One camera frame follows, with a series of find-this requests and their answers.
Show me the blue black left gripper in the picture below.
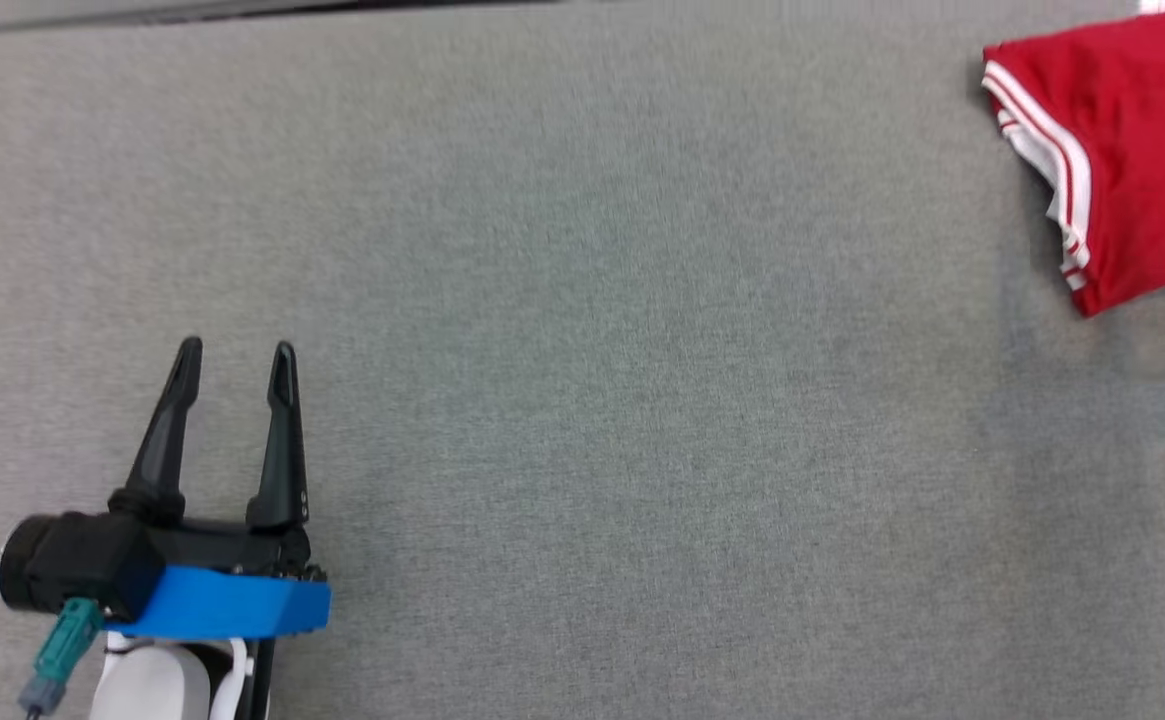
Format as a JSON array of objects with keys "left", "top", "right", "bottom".
[{"left": 107, "top": 336, "right": 333, "bottom": 720}]

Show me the red and white basketball jersey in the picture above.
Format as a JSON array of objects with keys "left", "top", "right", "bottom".
[{"left": 980, "top": 5, "right": 1165, "bottom": 319}]

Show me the teal left cable connector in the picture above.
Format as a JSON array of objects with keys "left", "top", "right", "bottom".
[{"left": 20, "top": 598, "right": 105, "bottom": 717}]

